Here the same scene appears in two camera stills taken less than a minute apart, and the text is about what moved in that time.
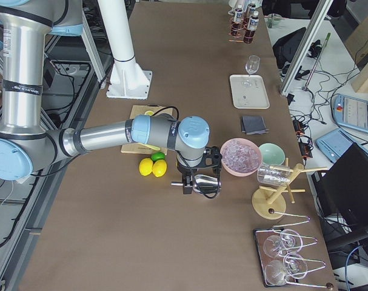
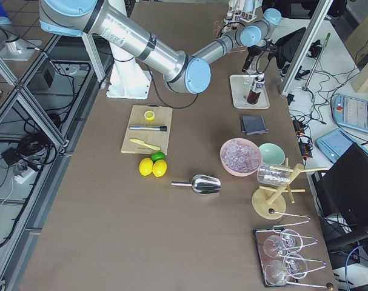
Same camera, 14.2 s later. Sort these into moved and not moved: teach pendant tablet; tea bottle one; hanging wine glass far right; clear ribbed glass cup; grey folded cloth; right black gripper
Moved: tea bottle one; right black gripper
Not moved: hanging wine glass far right; clear ribbed glass cup; grey folded cloth; teach pendant tablet
